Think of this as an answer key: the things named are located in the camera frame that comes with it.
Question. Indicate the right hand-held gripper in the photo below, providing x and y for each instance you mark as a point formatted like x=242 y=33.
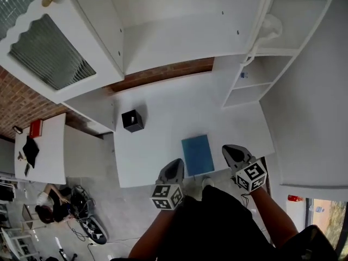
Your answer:
x=251 y=177

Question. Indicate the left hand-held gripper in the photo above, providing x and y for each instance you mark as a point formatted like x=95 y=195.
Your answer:
x=166 y=197

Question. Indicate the blue cover notebook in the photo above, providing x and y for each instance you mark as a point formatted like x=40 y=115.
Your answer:
x=198 y=155

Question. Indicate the person's left forearm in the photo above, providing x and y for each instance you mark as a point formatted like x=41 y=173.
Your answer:
x=152 y=232

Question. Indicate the person's right forearm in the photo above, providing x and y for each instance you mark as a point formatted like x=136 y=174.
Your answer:
x=274 y=219

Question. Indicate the person's white shoe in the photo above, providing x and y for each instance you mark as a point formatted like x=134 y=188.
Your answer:
x=207 y=181

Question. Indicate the person's black clothing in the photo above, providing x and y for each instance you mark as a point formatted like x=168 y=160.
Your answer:
x=212 y=227

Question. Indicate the black square pen holder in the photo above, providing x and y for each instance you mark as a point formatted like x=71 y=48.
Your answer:
x=133 y=124

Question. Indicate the white desk with hutch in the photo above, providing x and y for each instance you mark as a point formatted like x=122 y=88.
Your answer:
x=174 y=110

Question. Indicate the red round object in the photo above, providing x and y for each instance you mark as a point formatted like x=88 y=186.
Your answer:
x=295 y=198

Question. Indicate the clear water bottle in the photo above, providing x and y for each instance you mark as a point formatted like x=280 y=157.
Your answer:
x=316 y=209

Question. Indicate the open grey suitcase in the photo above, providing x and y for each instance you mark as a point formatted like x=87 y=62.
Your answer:
x=92 y=227

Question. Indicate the white side table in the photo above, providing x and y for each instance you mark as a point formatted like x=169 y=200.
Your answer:
x=51 y=151

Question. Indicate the black cloth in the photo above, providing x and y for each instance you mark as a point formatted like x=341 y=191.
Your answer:
x=31 y=151

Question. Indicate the red book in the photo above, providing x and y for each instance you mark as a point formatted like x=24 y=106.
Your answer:
x=36 y=129

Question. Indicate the dark phone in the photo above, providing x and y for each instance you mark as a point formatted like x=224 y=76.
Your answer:
x=27 y=169

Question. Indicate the wooden stool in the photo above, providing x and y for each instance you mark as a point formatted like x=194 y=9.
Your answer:
x=27 y=213

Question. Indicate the window with dark frame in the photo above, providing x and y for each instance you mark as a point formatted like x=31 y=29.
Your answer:
x=331 y=227

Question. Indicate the small black picture frame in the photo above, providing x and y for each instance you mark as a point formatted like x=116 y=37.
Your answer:
x=17 y=129

